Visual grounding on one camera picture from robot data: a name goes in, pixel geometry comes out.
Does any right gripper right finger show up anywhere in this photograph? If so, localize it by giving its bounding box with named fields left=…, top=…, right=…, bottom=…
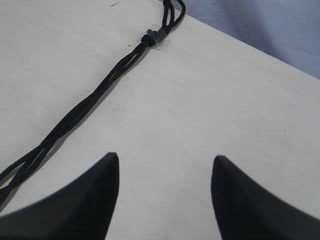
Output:
left=211, top=155, right=320, bottom=240

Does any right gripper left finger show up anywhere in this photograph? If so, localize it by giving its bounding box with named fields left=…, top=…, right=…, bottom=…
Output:
left=0, top=152, right=120, bottom=240

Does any white backdrop cloth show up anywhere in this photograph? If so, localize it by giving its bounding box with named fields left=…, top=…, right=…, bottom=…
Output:
left=184, top=0, right=320, bottom=78

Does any grey cable tie band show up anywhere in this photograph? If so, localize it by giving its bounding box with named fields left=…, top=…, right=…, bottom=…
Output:
left=140, top=25, right=170, bottom=52

